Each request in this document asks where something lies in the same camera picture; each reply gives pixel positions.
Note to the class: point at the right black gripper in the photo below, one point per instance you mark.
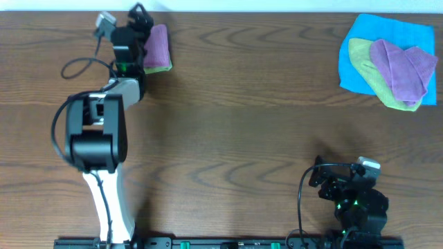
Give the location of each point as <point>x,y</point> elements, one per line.
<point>333,183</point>

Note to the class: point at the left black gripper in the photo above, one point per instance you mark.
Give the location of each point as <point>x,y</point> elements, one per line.
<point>146,23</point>

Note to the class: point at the purple cloth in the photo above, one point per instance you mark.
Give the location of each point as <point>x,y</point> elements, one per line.
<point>157,47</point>
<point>407,73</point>

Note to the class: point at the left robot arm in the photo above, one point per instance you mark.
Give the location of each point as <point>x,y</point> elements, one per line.
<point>96,133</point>

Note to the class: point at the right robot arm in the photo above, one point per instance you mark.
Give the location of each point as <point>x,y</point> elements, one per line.
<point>359,207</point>

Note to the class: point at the folded green cloth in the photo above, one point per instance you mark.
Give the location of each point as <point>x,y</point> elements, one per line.
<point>158,69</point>

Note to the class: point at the green cloth in pile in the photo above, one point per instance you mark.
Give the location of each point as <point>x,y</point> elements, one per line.
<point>359,52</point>

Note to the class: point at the purple cloth in pile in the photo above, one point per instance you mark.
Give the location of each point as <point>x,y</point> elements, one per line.
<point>407,73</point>

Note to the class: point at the blue cloth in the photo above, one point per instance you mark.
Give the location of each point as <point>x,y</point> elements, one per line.
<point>401,34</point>

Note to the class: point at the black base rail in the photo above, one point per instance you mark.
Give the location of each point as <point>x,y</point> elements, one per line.
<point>168,243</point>

